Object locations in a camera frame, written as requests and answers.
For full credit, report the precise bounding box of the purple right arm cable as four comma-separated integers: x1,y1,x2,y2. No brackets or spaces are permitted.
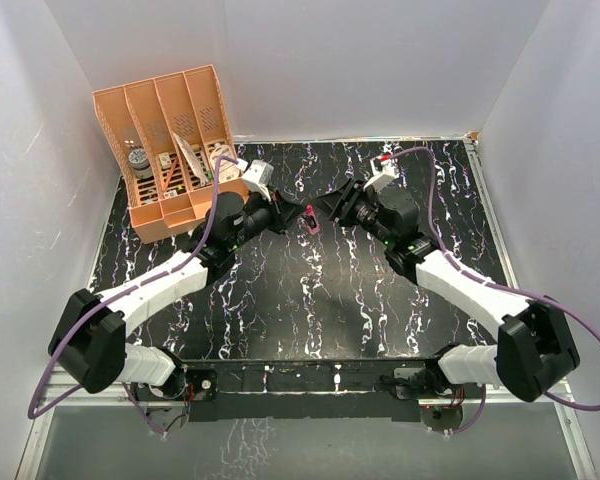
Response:
379,146,600,434

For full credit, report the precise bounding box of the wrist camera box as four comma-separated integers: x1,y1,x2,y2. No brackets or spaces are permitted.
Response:
242,160,274,201
363,154,399,193

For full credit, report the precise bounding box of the white packet in organizer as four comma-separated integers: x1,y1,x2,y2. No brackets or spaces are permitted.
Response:
172,132,207,186

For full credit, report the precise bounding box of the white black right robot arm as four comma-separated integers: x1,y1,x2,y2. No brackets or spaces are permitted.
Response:
312,180,580,402

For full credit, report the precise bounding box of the small white card box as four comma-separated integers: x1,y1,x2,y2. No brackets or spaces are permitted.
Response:
158,152,173,171

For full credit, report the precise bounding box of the pink keyring strap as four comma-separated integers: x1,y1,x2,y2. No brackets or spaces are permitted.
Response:
303,203,322,235

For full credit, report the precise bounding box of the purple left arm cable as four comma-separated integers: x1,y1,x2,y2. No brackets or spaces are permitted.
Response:
27,154,246,434

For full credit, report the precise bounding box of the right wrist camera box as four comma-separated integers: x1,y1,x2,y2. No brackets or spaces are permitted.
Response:
363,154,399,193

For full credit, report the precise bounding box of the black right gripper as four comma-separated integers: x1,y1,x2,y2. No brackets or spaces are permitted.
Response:
312,177,395,247

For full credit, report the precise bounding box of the orange plastic file organizer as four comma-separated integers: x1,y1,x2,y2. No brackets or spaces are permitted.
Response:
93,65,236,243

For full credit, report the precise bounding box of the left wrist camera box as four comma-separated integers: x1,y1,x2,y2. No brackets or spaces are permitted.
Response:
242,160,274,201

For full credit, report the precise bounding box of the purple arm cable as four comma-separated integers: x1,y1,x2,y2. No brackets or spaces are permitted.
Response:
379,146,600,434
27,154,246,434

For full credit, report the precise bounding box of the round grey tin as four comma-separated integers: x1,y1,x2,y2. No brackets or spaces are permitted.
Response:
128,148,153,179

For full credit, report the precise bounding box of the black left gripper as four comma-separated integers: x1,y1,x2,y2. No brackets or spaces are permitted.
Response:
228,185,306,251

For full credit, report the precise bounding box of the white label packet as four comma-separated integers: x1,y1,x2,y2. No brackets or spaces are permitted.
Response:
209,142,241,183

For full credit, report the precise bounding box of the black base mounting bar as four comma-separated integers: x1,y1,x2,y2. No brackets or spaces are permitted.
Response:
132,359,481,422

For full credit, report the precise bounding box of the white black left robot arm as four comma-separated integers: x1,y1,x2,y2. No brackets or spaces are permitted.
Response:
49,192,306,399

